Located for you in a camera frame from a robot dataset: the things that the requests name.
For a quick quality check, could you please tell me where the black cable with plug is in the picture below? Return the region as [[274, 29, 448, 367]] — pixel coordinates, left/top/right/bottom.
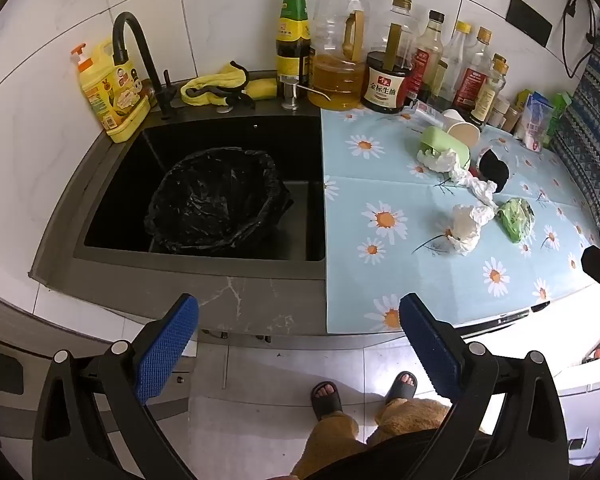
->
[[560, 0, 600, 79]]

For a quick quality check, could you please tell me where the black wall socket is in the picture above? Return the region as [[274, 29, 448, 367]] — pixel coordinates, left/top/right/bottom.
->
[[507, 0, 554, 49]]

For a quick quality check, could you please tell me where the black sink faucet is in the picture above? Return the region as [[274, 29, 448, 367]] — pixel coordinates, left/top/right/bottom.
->
[[112, 11, 174, 120]]

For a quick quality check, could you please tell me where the person's brown pants leg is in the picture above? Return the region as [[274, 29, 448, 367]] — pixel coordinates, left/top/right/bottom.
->
[[290, 411, 362, 479], [369, 397, 452, 450]]

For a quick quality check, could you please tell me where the yellow dish soap bottle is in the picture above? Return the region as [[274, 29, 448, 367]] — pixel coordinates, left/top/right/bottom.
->
[[70, 41, 151, 145]]

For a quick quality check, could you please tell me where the yellow sponge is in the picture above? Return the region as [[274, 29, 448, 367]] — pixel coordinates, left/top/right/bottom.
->
[[242, 77, 279, 100]]

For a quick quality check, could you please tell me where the dark soy sauce jar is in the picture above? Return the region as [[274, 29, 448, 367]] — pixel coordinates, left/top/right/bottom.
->
[[362, 51, 414, 115]]

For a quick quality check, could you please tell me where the yellow cloth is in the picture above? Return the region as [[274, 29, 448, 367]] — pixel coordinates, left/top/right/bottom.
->
[[180, 61, 249, 107]]

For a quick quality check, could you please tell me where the black kitchen sink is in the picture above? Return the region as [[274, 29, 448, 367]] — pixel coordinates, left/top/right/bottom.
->
[[72, 116, 327, 264]]

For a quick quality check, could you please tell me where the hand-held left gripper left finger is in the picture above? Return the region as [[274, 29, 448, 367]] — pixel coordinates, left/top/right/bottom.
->
[[32, 294, 200, 480]]

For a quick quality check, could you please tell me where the green plastic container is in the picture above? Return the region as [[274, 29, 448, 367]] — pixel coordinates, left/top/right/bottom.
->
[[416, 125, 474, 174]]

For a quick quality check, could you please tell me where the small yellow cap bottle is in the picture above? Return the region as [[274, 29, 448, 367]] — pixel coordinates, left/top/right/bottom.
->
[[472, 53, 510, 127]]

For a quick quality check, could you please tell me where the blue patterned cloth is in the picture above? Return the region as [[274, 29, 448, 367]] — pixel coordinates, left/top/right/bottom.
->
[[550, 10, 600, 261]]

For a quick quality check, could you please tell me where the silver soap dispenser pump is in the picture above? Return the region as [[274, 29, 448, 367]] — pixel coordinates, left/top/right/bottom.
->
[[280, 78, 334, 111]]

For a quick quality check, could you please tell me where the green packet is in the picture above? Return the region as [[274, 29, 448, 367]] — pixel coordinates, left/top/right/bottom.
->
[[549, 91, 574, 133]]

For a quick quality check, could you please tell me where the small brown jar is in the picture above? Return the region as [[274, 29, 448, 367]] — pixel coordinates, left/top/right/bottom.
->
[[502, 105, 523, 134]]

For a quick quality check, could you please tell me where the dark cap seasoning bottle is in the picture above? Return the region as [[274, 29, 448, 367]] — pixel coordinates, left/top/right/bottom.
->
[[410, 10, 446, 104]]

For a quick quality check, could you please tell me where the clear yellow cap bottle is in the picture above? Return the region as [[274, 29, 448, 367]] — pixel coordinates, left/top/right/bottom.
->
[[437, 20, 474, 107]]

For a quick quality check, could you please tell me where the black trash bag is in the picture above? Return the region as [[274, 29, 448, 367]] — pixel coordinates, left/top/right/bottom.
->
[[144, 146, 295, 257]]

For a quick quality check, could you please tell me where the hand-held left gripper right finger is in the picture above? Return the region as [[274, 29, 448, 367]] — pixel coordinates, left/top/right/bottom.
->
[[399, 294, 576, 480]]

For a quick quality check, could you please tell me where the white and blue packet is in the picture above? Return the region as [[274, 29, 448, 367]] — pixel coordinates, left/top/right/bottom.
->
[[514, 91, 556, 152]]

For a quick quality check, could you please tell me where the person's slipper foot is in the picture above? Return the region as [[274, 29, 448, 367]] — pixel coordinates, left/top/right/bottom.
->
[[310, 381, 342, 422], [382, 371, 419, 407]]

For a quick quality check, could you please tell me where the large cooking oil jug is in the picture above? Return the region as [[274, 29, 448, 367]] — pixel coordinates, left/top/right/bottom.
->
[[310, 0, 372, 111]]

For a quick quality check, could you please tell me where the daisy print tablecloth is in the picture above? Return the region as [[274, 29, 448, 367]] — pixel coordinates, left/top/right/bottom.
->
[[320, 104, 600, 335]]

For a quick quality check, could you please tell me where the small white jar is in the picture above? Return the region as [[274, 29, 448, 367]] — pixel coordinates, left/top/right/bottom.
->
[[490, 97, 511, 131]]

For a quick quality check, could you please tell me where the black plastic piece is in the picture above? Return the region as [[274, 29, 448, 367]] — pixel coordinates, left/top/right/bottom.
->
[[476, 148, 511, 194]]

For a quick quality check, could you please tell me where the long twisted white tissue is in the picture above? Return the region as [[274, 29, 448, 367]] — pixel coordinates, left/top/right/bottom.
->
[[447, 166, 499, 207]]

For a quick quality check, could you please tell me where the white paper cup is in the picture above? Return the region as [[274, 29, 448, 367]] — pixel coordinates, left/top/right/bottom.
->
[[440, 108, 482, 147]]

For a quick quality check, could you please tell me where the person's left brown pants leg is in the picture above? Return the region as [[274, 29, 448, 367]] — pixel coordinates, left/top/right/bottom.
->
[[290, 411, 362, 479]]

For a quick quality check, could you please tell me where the person's left slipper foot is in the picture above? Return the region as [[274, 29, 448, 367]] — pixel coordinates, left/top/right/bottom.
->
[[310, 381, 342, 422]]

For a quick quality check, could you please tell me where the green plastic bag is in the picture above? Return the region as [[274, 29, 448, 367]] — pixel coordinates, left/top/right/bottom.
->
[[496, 197, 536, 245]]

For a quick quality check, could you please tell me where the person's right brown pants leg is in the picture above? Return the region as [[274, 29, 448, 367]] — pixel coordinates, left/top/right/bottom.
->
[[369, 397, 452, 450]]

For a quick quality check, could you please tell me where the clear bottle with gold cap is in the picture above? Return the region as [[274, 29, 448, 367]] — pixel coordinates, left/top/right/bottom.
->
[[380, 0, 417, 68]]

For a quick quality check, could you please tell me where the large white tissue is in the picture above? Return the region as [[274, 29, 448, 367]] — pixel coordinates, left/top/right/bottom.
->
[[447, 203, 496, 257]]

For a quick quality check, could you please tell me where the person's right slipper foot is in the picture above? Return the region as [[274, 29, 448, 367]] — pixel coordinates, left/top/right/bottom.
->
[[382, 371, 419, 407]]

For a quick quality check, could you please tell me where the clear plastic cup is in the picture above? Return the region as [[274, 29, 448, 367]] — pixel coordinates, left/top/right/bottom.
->
[[410, 100, 449, 129]]

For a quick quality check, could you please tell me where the small white tissue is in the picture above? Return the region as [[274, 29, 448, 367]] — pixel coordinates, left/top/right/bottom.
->
[[417, 147, 461, 174]]

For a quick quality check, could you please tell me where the green label sauce bottle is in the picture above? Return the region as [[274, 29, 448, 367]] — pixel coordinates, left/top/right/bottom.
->
[[275, 0, 314, 89]]

